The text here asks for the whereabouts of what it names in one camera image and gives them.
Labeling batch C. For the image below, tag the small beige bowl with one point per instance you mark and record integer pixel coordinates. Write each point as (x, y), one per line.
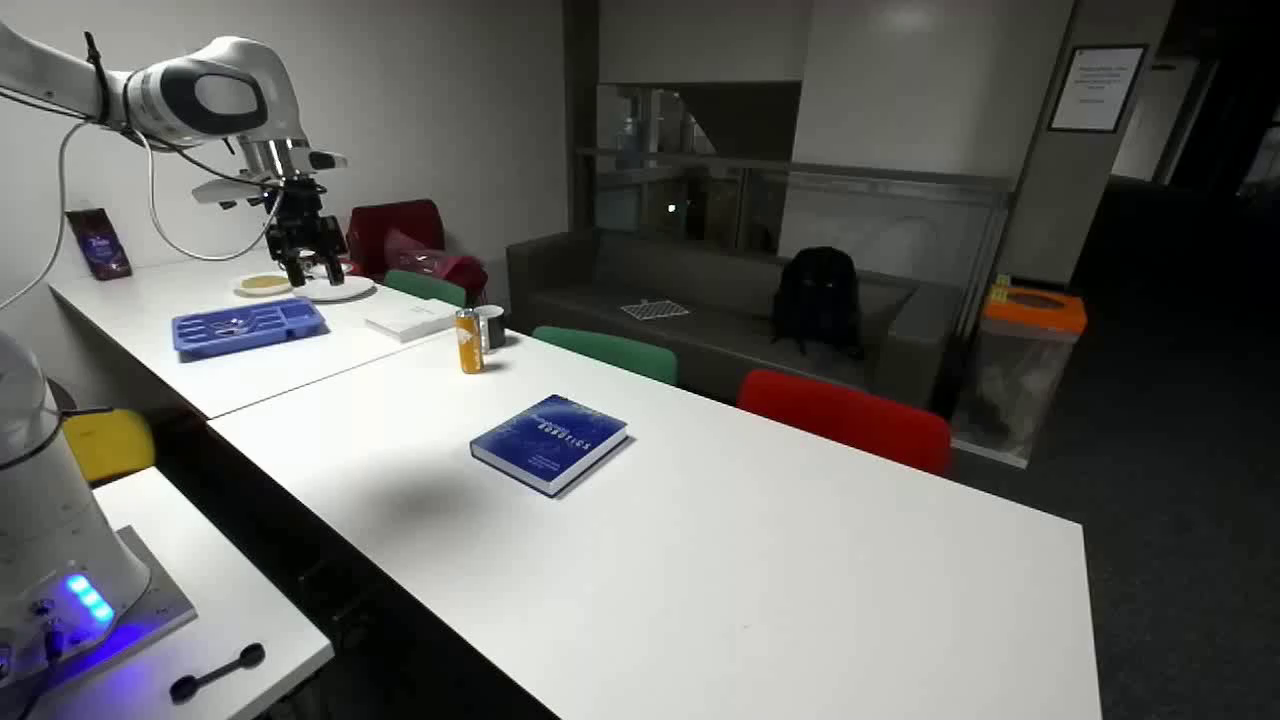
(260, 280)

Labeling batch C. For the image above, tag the white plate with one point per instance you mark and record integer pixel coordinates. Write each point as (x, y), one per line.
(351, 288)

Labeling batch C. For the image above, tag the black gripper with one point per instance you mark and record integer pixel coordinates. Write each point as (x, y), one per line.
(300, 223)

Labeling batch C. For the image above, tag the magazine with pale cover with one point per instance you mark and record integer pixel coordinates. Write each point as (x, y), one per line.
(653, 308)

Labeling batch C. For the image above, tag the white closed book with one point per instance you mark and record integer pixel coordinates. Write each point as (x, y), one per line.
(407, 323)

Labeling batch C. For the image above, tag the yellow stool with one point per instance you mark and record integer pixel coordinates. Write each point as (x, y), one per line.
(108, 442)

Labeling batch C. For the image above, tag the glass railing panel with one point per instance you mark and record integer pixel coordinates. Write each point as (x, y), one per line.
(921, 212)

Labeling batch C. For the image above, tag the blue hardcover robotics book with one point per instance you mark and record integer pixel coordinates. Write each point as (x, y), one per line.
(550, 442)

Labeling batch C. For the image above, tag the black backpack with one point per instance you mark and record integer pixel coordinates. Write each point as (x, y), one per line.
(818, 299)

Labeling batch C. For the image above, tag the black mug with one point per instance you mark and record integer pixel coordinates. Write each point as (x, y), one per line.
(493, 327)

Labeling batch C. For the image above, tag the red chair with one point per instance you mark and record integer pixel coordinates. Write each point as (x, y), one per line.
(845, 416)

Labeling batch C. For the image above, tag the orange drink can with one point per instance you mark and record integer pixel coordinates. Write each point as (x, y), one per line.
(468, 345)

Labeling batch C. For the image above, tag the grey sofa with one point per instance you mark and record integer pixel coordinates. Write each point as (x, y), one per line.
(720, 286)

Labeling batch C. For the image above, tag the blue compartment tray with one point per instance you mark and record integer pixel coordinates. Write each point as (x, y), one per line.
(247, 329)

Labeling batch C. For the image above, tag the smartphone on stand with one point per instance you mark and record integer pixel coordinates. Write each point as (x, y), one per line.
(98, 240)

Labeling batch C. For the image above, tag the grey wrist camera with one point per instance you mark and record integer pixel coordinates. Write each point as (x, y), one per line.
(228, 194)

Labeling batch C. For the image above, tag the clear bin with orange lid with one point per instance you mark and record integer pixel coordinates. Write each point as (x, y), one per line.
(1021, 373)

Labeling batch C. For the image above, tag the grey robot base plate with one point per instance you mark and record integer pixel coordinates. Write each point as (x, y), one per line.
(162, 604)

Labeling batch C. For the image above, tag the green chair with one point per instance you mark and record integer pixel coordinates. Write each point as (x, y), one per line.
(606, 355)
(424, 286)

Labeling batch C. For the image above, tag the framed wall notice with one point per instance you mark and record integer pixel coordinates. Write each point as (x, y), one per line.
(1096, 89)

